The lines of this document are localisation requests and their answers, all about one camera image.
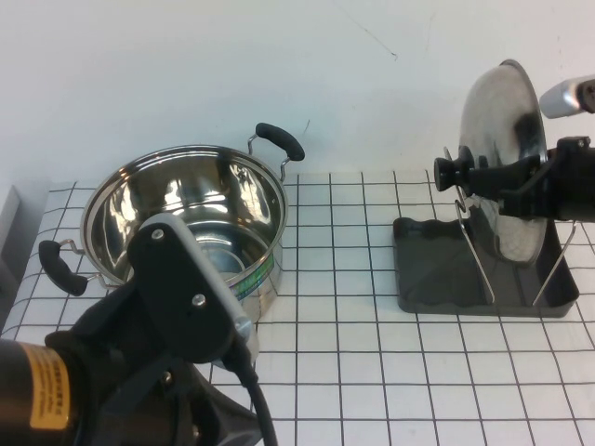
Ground stainless steel pot black handles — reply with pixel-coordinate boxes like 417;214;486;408
38;122;307;322

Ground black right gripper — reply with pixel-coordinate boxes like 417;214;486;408
467;136;595;222

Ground black tray wire lid rack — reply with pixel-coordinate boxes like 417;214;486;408
392;146;581;320

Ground white black grid tablecloth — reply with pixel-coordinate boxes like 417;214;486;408
0;170;595;446

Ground steel pot lid black knob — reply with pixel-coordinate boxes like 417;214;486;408
433;59;549;267

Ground black grey left wrist camera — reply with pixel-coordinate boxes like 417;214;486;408
127;212;259;374

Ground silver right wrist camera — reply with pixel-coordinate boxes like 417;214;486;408
538;72;595;119

